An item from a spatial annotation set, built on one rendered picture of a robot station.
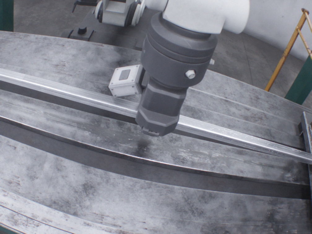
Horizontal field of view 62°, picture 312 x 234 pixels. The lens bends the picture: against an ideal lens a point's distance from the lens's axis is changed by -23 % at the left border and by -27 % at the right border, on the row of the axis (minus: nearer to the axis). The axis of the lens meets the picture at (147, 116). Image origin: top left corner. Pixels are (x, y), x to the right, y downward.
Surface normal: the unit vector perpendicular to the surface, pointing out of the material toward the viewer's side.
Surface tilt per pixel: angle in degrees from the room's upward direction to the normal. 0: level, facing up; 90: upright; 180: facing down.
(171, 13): 90
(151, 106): 90
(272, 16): 90
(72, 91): 0
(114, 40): 0
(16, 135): 0
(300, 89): 90
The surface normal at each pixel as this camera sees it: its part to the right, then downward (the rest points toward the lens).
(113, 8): 0.11, -0.14
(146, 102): -0.57, 0.55
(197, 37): 0.22, 0.79
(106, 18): -0.19, 0.90
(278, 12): -0.14, 0.75
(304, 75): -0.97, -0.23
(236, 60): 0.21, -0.62
